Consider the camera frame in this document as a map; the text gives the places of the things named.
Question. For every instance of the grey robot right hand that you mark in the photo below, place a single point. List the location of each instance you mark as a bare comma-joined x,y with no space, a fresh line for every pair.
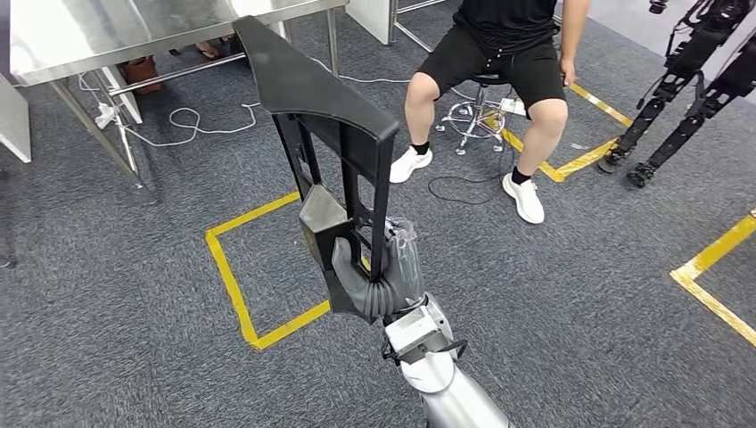
406,260

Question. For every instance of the person's left hand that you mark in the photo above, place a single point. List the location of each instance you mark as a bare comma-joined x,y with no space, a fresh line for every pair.
567,71

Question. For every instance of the black plastic panel part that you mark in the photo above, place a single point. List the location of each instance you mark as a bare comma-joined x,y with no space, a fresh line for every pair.
307,77

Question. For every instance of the person's left forearm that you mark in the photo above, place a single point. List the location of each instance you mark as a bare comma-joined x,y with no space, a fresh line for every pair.
573,29

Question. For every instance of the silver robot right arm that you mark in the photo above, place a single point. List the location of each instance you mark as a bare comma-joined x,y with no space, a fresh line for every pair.
460,407

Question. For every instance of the stainless steel workbench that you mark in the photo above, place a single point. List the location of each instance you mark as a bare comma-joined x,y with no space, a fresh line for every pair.
118,35

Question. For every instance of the white power strip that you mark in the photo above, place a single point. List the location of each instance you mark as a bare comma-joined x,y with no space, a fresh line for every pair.
105,115
512,106

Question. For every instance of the person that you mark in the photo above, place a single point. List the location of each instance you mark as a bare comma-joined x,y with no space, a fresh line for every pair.
502,35
207,52

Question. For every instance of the black seat chrome stool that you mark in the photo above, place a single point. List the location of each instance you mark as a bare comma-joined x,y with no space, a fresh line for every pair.
479,94

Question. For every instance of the yellow floor tape square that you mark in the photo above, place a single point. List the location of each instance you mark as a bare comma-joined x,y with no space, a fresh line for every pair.
585,160
226,277

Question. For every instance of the black humanoid robot legs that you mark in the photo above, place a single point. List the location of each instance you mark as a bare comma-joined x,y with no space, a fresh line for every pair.
688,56

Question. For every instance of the stainless steel table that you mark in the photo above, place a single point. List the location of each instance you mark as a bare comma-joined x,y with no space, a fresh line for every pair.
393,18

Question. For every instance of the white partition panel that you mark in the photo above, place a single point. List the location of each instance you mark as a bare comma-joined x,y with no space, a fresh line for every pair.
369,18
15,118

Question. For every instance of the brown bag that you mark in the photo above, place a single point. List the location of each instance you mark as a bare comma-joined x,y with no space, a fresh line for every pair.
142,74

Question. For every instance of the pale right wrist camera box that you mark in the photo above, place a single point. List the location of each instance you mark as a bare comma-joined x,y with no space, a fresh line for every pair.
416,328

